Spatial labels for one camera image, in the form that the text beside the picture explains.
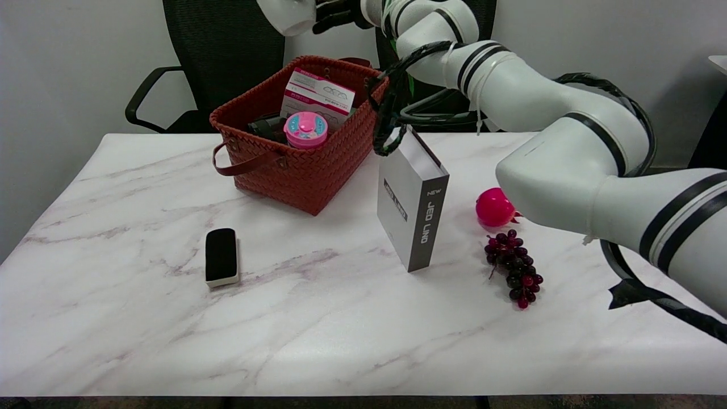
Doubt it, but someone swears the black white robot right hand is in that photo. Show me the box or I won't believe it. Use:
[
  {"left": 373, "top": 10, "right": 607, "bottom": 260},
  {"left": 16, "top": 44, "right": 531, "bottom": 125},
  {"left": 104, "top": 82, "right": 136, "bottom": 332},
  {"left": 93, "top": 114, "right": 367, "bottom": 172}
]
[{"left": 311, "top": 0, "right": 375, "bottom": 35}]

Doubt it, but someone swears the green potted plant white pot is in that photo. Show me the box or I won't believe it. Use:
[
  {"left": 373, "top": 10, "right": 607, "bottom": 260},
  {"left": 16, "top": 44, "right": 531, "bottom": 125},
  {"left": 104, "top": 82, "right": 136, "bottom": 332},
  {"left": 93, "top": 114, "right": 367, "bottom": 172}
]
[{"left": 257, "top": 0, "right": 317, "bottom": 37}]

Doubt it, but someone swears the black white board eraser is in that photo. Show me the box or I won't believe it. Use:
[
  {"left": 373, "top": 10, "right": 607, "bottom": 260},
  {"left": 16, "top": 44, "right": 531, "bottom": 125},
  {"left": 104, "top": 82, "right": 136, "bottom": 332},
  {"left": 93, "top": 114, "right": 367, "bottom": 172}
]
[{"left": 204, "top": 228, "right": 240, "bottom": 288}]

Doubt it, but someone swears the brown woven storage basket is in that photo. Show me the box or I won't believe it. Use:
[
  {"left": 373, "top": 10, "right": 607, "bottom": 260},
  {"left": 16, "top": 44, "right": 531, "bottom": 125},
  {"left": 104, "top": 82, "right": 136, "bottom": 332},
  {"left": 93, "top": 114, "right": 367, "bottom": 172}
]
[{"left": 209, "top": 55, "right": 390, "bottom": 217}]

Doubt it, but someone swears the pink white cardboard box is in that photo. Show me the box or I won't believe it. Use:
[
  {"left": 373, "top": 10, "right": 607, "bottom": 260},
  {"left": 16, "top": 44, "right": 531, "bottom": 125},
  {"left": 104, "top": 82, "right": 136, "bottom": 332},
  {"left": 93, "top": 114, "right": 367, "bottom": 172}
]
[{"left": 280, "top": 67, "right": 356, "bottom": 128}]

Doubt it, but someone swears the black mesh office chair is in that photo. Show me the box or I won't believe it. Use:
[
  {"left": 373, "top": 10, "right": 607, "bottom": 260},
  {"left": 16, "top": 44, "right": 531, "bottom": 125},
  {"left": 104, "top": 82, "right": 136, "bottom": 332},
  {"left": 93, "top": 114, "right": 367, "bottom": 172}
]
[
  {"left": 373, "top": 0, "right": 498, "bottom": 133},
  {"left": 125, "top": 0, "right": 286, "bottom": 134}
]

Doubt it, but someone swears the pink round lidded container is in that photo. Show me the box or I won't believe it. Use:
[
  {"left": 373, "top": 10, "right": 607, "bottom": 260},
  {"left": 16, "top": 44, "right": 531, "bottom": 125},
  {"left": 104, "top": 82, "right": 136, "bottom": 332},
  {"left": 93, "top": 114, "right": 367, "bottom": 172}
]
[{"left": 283, "top": 111, "right": 328, "bottom": 150}]

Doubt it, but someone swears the white grey upright box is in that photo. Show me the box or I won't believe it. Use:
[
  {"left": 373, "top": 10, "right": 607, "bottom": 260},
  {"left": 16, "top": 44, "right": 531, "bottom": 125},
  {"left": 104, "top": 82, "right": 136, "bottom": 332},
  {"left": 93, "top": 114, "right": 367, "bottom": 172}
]
[{"left": 377, "top": 125, "right": 450, "bottom": 273}]

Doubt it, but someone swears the pink toy pomegranate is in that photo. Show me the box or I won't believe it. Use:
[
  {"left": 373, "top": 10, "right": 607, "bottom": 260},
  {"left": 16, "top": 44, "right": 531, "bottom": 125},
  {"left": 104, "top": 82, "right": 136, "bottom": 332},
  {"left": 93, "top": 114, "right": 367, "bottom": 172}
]
[{"left": 475, "top": 187, "right": 520, "bottom": 229}]

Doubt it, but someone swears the dark red grape bunch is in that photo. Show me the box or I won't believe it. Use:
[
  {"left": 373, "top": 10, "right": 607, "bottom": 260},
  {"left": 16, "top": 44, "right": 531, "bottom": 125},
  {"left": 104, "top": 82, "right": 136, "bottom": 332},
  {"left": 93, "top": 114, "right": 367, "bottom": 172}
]
[{"left": 484, "top": 229, "right": 544, "bottom": 311}]

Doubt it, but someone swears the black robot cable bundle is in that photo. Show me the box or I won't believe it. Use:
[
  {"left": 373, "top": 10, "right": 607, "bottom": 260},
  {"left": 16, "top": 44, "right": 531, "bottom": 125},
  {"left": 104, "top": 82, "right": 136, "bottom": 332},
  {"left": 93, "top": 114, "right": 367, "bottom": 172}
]
[{"left": 366, "top": 41, "right": 727, "bottom": 345}]

